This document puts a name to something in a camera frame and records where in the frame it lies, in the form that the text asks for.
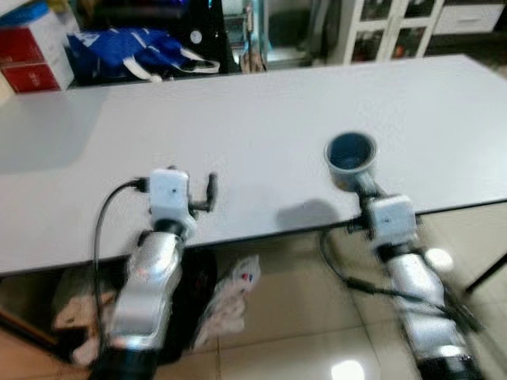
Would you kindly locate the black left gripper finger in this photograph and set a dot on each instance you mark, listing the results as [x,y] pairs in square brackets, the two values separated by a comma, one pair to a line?
[211,190]

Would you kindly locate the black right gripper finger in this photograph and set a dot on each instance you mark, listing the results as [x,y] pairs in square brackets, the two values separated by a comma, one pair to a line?
[369,190]

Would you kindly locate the blue round cup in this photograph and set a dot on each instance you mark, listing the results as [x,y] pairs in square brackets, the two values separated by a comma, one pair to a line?
[351,157]

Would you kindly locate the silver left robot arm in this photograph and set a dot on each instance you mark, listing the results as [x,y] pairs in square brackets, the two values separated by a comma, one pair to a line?
[146,293]

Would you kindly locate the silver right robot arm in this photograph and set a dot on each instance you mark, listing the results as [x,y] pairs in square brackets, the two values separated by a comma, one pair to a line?
[424,301]

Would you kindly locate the black bag with red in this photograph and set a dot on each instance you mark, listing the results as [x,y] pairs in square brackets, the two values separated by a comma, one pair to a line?
[194,305]

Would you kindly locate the white plastic bag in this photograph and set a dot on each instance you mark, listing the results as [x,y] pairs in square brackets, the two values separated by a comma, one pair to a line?
[230,301]

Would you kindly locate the black table leg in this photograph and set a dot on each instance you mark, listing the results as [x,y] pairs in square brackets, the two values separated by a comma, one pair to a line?
[485,273]

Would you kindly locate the brown slim figurine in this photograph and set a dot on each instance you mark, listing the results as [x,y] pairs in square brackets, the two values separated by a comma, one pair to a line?
[253,47]

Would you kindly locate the tall black appliance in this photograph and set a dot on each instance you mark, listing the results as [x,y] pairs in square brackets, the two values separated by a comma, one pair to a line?
[204,36]

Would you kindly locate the blue white fabric bag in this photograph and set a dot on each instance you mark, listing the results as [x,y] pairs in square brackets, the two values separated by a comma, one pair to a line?
[127,51]

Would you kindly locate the white glass door cabinet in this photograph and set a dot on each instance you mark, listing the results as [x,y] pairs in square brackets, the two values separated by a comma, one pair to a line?
[384,28]

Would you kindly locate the white drawer unit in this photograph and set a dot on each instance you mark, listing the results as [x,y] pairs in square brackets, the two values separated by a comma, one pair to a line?
[467,17]

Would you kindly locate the red white carton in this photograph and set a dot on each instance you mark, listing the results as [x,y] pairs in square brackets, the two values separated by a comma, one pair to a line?
[32,47]

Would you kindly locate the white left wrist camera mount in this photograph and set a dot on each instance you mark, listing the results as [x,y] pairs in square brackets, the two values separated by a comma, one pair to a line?
[169,198]

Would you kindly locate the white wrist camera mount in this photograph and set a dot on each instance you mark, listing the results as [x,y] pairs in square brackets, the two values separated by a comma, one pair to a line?
[169,198]
[394,220]

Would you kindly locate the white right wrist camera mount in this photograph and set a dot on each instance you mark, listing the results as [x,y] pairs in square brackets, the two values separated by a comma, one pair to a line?
[394,220]

